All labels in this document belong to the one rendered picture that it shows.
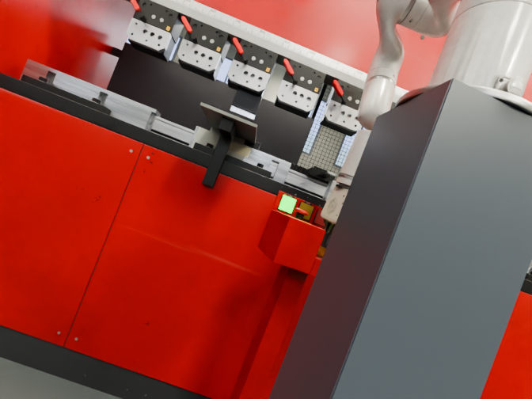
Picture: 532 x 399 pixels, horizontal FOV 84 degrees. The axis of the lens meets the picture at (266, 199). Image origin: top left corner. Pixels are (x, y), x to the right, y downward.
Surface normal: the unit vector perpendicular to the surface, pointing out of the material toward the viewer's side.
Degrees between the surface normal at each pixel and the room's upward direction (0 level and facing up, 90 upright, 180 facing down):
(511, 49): 90
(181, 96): 90
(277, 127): 90
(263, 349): 90
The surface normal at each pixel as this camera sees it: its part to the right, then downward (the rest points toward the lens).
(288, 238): 0.26, 0.08
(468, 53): -0.65, -0.26
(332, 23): 0.06, 0.00
